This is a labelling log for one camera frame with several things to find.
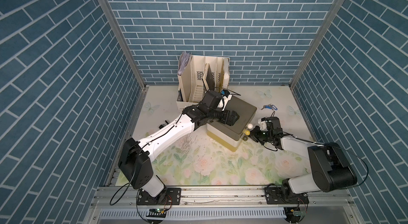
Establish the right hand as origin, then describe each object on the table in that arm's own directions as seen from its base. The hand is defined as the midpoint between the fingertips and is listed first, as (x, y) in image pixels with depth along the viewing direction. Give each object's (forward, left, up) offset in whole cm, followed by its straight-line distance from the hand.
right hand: (247, 133), depth 91 cm
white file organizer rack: (+31, +28, +18) cm, 46 cm away
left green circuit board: (-40, +43, -6) cm, 59 cm away
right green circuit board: (-36, -20, -4) cm, 41 cm away
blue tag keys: (+24, -18, -3) cm, 30 cm away
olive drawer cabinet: (-8, +11, +10) cm, 17 cm away
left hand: (-2, +9, +20) cm, 22 cm away
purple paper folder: (+32, +40, +27) cm, 58 cm away
